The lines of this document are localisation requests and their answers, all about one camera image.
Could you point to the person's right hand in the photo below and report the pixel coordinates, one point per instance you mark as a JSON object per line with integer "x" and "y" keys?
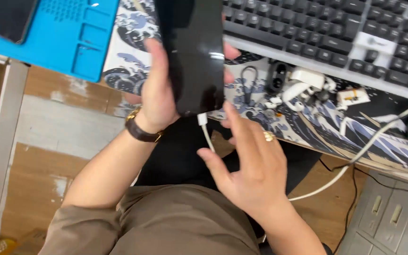
{"x": 260, "y": 173}

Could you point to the person's left hand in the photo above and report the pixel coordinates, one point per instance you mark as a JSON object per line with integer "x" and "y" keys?
{"x": 158, "y": 102}

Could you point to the large black smartphone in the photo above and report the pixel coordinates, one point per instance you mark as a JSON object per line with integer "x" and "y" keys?
{"x": 195, "y": 60}

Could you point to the person's black trousers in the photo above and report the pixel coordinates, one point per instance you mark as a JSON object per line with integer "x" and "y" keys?
{"x": 179, "y": 155}

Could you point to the small white earbud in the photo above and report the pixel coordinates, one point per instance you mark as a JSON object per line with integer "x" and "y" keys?
{"x": 273, "y": 102}

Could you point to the wave print desk mat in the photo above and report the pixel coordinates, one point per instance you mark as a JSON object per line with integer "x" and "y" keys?
{"x": 331, "y": 127}

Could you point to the white earbud case half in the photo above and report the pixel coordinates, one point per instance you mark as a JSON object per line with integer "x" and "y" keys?
{"x": 294, "y": 92}

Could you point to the black earbud case insert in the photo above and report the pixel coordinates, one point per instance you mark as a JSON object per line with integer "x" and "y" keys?
{"x": 277, "y": 78}

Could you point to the person's brown shirt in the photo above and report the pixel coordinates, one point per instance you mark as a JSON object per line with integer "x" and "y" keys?
{"x": 161, "y": 223}

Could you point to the blue silicone repair mat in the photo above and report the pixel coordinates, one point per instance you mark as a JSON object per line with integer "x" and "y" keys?
{"x": 66, "y": 39}

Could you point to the white part with yellow tape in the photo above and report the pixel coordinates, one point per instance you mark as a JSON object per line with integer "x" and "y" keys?
{"x": 352, "y": 96}

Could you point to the grey drawer cabinet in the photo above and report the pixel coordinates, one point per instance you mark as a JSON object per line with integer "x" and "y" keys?
{"x": 391, "y": 219}

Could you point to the black computer keyboard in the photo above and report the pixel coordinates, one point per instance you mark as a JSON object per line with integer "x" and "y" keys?
{"x": 313, "y": 32}

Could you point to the small black smartphone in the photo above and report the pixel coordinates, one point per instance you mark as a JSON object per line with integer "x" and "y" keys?
{"x": 7, "y": 17}

